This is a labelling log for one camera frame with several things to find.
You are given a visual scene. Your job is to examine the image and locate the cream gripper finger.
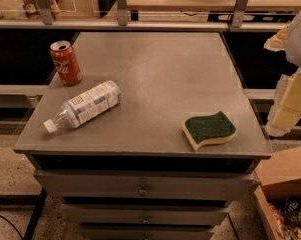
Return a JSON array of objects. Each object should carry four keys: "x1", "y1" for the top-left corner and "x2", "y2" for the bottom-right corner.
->
[
  {"x1": 264, "y1": 26, "x2": 289, "y2": 52},
  {"x1": 265, "y1": 68, "x2": 301, "y2": 137}
]

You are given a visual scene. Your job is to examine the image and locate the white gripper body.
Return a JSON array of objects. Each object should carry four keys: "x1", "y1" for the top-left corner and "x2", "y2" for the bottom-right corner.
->
[{"x1": 286, "y1": 10, "x2": 301, "y2": 67}]

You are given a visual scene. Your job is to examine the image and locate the clear bottle with blue label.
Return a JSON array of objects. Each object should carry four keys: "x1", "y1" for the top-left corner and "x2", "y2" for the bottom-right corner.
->
[{"x1": 43, "y1": 80, "x2": 121, "y2": 133}]

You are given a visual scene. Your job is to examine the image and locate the brown cardboard box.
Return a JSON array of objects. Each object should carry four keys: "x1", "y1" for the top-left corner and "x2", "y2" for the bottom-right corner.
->
[{"x1": 254, "y1": 147, "x2": 301, "y2": 240}]

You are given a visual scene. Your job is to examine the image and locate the green and yellow sponge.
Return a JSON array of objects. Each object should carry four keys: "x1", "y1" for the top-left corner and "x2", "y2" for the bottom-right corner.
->
[{"x1": 182, "y1": 111, "x2": 237, "y2": 151}]

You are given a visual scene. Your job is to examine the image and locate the snack packets in box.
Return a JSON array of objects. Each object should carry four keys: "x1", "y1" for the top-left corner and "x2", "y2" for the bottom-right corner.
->
[{"x1": 268, "y1": 195, "x2": 301, "y2": 240}]

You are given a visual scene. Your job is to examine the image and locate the grey drawer cabinet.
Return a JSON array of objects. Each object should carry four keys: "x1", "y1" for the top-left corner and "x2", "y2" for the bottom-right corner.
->
[{"x1": 15, "y1": 32, "x2": 270, "y2": 240}]

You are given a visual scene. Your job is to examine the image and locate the red cola can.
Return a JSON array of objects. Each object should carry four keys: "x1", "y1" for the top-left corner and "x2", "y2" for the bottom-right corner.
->
[{"x1": 50, "y1": 40, "x2": 82, "y2": 86}]

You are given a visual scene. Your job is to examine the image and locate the metal railing frame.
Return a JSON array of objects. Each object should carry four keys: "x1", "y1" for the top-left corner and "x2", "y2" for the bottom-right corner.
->
[{"x1": 0, "y1": 0, "x2": 297, "y2": 32}]

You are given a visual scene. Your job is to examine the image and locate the black cable on floor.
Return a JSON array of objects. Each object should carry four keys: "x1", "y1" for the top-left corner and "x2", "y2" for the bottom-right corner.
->
[{"x1": 0, "y1": 207, "x2": 26, "y2": 240}]

